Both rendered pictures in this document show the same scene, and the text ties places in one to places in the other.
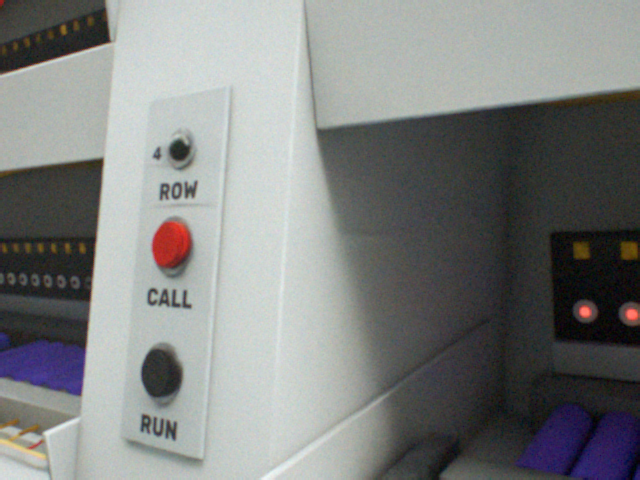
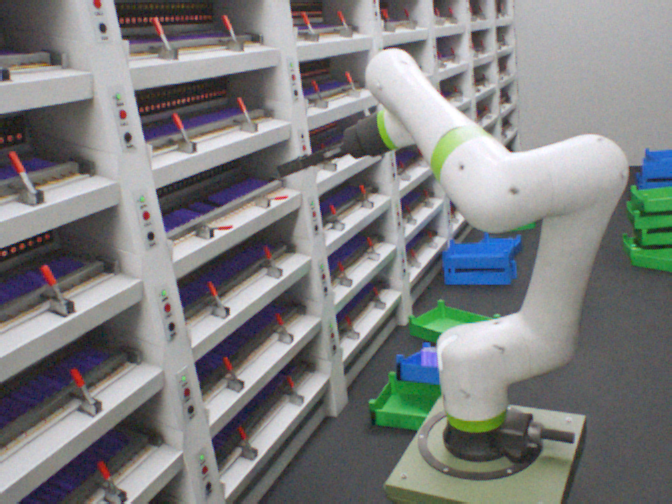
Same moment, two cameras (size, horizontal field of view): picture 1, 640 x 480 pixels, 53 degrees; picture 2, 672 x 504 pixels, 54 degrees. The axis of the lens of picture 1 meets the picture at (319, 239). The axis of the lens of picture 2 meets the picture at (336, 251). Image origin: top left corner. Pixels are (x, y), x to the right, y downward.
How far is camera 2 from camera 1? 2.02 m
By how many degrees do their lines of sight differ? 100
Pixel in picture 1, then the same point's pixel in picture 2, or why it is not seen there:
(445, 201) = not seen: hidden behind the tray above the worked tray
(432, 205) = not seen: hidden behind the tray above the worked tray
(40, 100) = (281, 131)
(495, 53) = (314, 124)
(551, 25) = (316, 122)
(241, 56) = (303, 124)
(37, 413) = (267, 190)
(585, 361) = not seen: hidden behind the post
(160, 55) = (296, 124)
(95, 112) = (287, 132)
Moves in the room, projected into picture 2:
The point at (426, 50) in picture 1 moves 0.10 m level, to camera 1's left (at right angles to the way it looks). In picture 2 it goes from (311, 123) to (317, 127)
